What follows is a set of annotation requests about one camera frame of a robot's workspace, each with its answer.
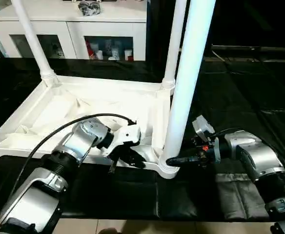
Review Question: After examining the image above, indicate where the white compartment tray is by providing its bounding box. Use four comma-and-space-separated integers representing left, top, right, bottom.
0, 76, 181, 179

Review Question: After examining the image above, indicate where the black work mat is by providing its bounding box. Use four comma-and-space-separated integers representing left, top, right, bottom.
0, 56, 285, 222

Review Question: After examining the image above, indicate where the small red bottle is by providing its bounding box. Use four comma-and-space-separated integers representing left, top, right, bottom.
86, 40, 95, 60

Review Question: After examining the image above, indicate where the long black bar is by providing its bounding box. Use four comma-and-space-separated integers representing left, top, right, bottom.
212, 45, 285, 54

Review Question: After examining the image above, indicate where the white glass-door cabinet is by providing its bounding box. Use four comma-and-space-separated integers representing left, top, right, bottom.
0, 0, 148, 61

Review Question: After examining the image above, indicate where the silver crumpled object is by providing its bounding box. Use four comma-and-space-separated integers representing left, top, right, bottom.
78, 0, 102, 16

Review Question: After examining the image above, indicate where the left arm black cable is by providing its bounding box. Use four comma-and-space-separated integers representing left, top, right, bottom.
8, 114, 137, 205

